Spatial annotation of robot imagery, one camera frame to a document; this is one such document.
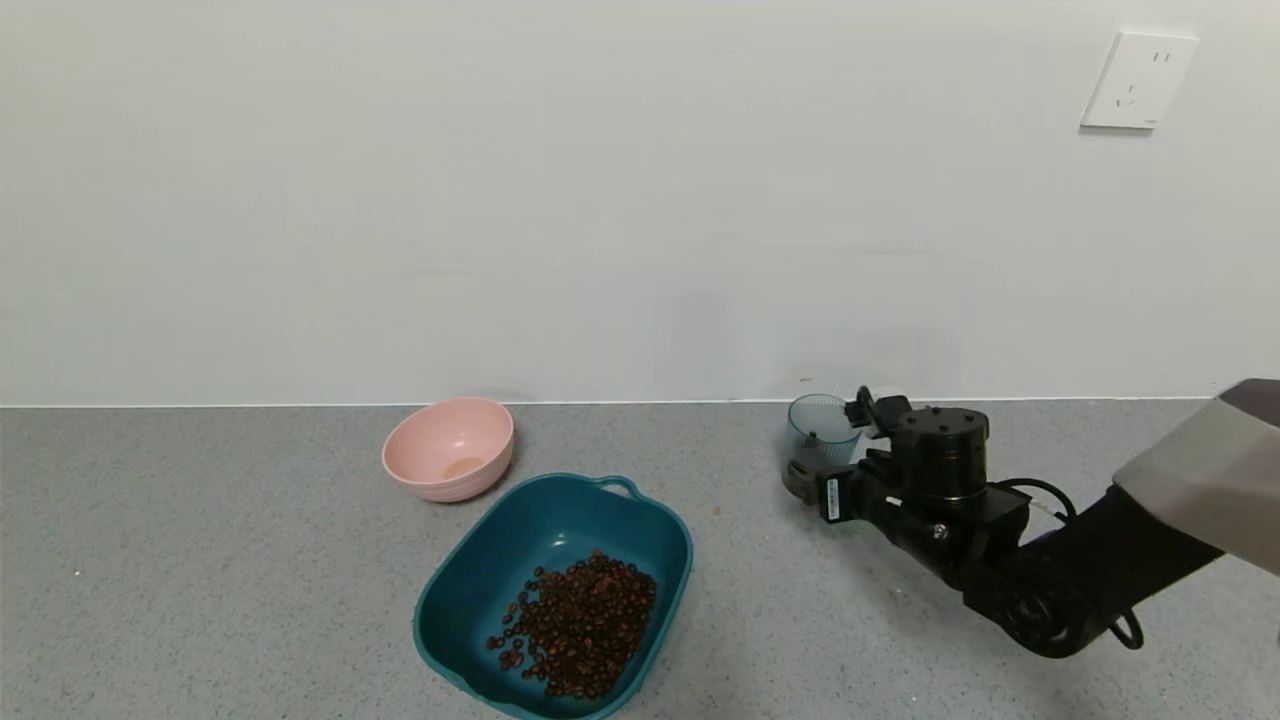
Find teal plastic basin with handles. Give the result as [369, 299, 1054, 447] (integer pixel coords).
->
[413, 473, 695, 720]

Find brown coffee beans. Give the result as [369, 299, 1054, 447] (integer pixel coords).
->
[487, 549, 659, 700]

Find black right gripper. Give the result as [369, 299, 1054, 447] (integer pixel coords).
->
[787, 430, 903, 524]

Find white wall power outlet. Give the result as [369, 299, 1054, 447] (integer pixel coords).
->
[1080, 32, 1199, 132]

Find black arm cable white tag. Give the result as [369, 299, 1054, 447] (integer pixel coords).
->
[989, 477, 1079, 527]

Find translucent grey ribbed cup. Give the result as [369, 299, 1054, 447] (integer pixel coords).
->
[786, 393, 865, 501]

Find pink plastic bowl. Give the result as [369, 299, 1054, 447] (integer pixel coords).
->
[382, 397, 516, 503]

